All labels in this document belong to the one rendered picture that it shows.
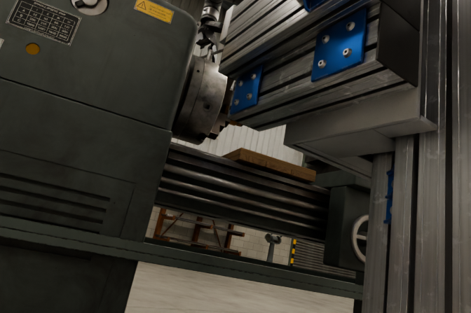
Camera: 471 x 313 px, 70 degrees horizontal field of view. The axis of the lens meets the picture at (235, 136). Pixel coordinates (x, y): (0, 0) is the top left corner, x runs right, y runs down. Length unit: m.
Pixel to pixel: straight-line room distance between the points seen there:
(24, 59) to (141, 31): 0.31
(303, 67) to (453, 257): 0.33
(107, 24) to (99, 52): 0.09
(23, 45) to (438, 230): 0.95
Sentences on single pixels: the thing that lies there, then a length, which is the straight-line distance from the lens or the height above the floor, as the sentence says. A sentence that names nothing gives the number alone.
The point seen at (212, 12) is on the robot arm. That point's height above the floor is 1.52.
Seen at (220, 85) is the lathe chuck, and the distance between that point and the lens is 1.16.
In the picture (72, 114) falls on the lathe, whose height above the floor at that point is 0.83.
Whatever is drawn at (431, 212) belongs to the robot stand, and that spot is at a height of 0.69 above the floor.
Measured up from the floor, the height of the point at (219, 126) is 1.00.
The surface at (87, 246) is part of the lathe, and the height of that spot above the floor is 0.53.
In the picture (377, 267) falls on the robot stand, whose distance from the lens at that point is 0.62.
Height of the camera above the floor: 0.60
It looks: 18 degrees up
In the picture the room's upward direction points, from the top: 12 degrees clockwise
